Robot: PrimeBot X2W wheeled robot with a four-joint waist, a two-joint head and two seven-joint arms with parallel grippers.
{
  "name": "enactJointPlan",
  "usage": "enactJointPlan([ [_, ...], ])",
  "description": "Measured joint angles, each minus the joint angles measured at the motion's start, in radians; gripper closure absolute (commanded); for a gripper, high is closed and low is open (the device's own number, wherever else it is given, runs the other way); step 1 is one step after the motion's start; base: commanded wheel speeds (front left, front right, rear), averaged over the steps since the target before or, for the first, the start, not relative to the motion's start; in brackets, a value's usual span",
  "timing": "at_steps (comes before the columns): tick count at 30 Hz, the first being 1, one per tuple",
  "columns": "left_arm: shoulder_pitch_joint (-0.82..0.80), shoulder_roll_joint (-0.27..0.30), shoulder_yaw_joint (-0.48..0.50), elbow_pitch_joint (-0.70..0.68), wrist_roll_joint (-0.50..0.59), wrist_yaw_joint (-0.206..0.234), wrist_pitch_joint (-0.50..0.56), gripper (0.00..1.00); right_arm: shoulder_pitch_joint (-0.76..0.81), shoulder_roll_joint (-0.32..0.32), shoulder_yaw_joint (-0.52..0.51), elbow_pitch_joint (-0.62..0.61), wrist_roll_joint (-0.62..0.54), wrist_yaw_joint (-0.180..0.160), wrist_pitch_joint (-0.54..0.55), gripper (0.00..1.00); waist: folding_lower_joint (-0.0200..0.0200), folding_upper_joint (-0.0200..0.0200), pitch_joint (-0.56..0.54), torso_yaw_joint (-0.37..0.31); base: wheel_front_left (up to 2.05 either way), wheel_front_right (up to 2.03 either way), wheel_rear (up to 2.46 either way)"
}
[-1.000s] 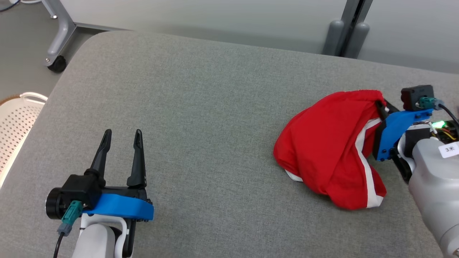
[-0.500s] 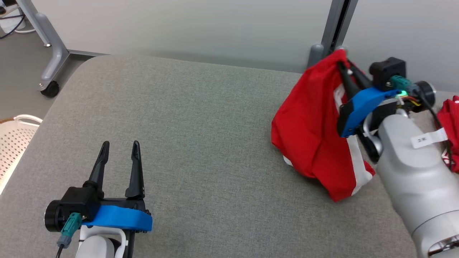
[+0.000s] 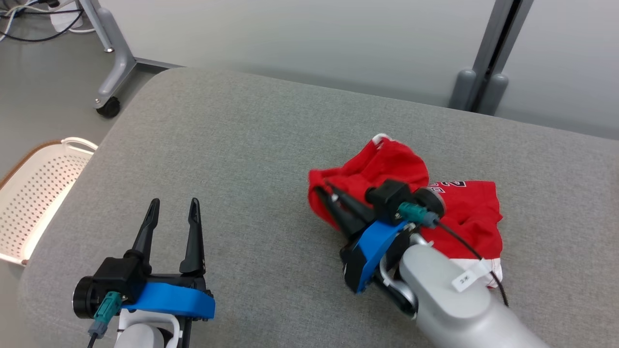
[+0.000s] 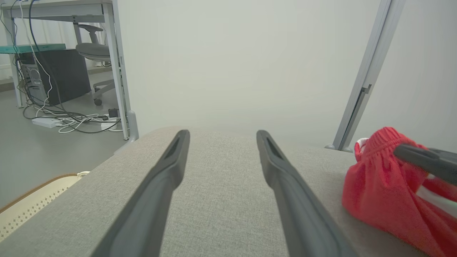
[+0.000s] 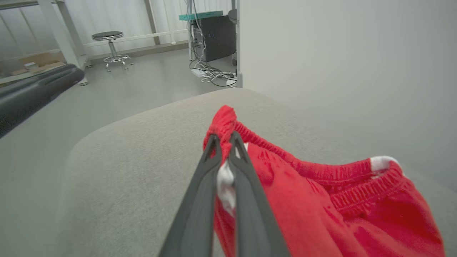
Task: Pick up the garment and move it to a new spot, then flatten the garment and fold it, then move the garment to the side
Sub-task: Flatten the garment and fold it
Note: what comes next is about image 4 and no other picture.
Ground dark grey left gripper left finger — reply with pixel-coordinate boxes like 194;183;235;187
91;129;190;257

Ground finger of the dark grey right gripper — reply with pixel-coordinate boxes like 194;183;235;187
427;147;457;157
394;144;457;186

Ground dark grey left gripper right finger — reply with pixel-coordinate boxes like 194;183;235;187
256;130;357;257

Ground red basketball shorts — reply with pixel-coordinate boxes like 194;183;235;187
342;127;457;257

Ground cream perforated laundry basket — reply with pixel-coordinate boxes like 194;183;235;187
0;171;90;243

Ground dark monitor panel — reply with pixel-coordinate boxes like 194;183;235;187
114;0;139;141

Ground white power strip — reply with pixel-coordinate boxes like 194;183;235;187
31;117;63;128

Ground white desk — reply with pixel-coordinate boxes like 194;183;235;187
0;0;130;140

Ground black computer tower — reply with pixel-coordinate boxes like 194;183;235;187
16;49;91;106

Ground grey office chair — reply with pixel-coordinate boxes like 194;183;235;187
73;24;116;106

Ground teal board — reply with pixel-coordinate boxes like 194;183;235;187
0;44;66;54

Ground grey partition joint post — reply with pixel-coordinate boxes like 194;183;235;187
332;0;407;152

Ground white power cable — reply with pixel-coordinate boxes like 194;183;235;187
18;0;124;133

